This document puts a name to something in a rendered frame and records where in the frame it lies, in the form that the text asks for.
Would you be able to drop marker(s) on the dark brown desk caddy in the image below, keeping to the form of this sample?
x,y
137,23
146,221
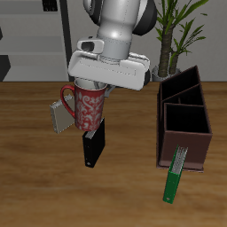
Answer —
x,y
184,139

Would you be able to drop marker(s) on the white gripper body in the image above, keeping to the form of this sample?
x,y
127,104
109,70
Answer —
x,y
112,72

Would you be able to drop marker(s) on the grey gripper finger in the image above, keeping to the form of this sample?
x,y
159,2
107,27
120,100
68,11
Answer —
x,y
96,85
108,90

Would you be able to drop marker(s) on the dark upright post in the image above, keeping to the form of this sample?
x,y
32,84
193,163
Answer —
x,y
66,38

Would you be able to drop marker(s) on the beige grey book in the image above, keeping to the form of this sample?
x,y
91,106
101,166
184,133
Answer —
x,y
60,118

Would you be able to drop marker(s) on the red patterned mug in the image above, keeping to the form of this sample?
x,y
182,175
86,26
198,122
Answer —
x,y
88,108

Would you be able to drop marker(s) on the green book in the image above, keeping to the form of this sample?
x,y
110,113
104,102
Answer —
x,y
174,180

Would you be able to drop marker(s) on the green pot plant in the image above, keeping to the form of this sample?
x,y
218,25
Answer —
x,y
166,44

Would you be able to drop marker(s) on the black book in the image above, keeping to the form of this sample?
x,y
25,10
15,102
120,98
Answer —
x,y
94,146

